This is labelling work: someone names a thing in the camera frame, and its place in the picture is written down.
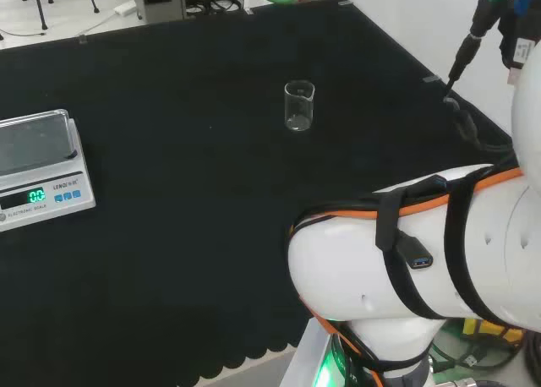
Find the white power strip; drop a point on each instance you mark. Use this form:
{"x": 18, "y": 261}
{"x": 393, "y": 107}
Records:
{"x": 124, "y": 9}

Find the black bench cloth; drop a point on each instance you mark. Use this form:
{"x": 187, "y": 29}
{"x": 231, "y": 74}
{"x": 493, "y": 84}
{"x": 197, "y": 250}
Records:
{"x": 190, "y": 235}

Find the clear glass beaker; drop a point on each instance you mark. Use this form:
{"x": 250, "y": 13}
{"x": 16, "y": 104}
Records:
{"x": 299, "y": 108}

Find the electronic balance with steel pan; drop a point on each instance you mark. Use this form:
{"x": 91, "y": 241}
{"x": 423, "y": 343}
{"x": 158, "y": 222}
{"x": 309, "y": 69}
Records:
{"x": 46, "y": 180}

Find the black USB connector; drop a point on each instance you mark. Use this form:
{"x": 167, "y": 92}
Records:
{"x": 416, "y": 256}

